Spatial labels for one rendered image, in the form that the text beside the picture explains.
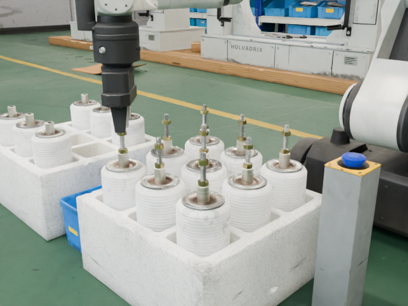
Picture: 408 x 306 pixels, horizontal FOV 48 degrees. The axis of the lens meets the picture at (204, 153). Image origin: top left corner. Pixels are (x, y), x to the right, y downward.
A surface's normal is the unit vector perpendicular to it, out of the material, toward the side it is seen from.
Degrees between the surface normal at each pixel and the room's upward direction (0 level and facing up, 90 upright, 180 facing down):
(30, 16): 90
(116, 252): 90
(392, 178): 46
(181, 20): 90
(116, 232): 90
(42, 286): 0
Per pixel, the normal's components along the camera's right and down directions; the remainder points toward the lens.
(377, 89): -0.56, -0.43
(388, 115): -0.70, 0.00
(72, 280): 0.00, -0.94
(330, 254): -0.71, 0.23
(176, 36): 0.69, 0.24
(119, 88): 0.00, 0.33
